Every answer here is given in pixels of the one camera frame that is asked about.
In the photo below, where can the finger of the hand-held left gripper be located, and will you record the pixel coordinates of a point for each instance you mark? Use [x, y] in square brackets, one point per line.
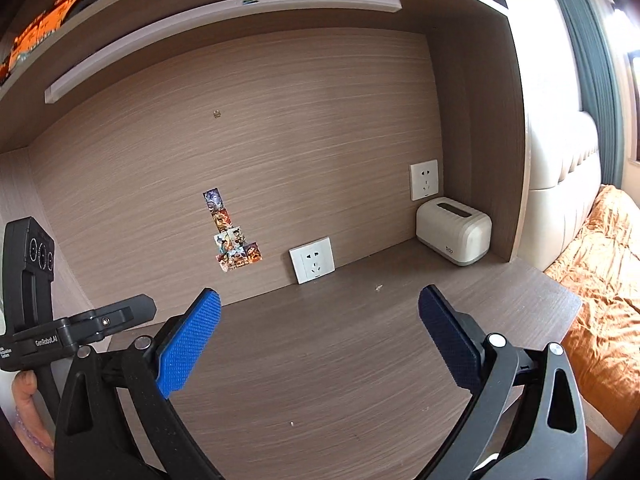
[135, 307]

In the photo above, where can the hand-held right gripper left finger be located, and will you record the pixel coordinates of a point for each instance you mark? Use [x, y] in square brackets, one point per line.
[187, 345]

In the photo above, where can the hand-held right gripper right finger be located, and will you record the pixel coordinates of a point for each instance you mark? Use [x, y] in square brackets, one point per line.
[452, 347]

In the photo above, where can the person's left forearm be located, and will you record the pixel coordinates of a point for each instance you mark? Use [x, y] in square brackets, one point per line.
[42, 425]

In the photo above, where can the person's left hand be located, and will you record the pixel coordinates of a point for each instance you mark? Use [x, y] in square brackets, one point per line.
[25, 390]

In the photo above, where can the group of colourful stickers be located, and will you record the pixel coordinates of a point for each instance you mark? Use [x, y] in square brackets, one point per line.
[230, 240]

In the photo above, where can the white tissue box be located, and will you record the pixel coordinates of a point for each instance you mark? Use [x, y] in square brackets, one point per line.
[452, 232]

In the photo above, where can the bed with orange cover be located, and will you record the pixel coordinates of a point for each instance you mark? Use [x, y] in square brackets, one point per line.
[605, 270]

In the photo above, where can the white padded headboard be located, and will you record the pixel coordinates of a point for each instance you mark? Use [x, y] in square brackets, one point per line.
[560, 190]

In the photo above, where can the wooden desk with shelf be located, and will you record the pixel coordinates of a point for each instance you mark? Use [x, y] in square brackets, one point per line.
[310, 135]

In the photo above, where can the orange toy car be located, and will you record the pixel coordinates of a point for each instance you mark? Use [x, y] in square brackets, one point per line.
[75, 5]

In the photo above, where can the white light bar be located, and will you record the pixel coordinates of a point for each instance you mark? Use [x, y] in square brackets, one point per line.
[200, 30]

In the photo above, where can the dark grey curtain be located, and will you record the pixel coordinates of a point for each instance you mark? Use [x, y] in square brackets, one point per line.
[585, 35]

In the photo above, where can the white wall socket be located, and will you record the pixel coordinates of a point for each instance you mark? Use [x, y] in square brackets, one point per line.
[312, 260]
[424, 180]

